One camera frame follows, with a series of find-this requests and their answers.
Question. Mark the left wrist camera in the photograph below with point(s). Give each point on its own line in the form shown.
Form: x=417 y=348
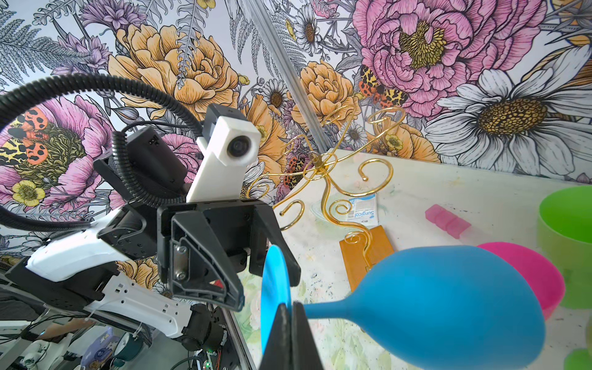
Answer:
x=229 y=144

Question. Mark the pink flat strip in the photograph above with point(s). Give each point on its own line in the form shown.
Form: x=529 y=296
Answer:
x=456 y=227

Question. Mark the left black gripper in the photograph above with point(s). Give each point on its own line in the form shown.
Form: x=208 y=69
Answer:
x=209 y=249

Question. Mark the clear surgical mask packet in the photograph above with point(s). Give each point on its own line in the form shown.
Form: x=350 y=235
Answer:
x=360 y=210

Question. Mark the green wine glass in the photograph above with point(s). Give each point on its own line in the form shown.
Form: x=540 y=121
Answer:
x=564 y=236
x=579 y=359

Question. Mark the pink wine glass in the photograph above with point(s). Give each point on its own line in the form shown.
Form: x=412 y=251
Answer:
x=544 y=278

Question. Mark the blue wine glass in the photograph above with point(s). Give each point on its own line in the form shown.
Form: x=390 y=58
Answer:
x=447 y=307

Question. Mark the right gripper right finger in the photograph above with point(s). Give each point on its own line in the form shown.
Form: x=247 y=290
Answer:
x=304 y=353

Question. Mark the gold wire glass rack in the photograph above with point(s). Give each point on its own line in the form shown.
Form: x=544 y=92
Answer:
x=363 y=247

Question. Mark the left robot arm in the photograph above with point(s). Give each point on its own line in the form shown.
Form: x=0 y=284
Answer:
x=111 y=264

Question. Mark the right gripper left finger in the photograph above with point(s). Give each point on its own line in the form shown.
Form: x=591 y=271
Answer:
x=277 y=354

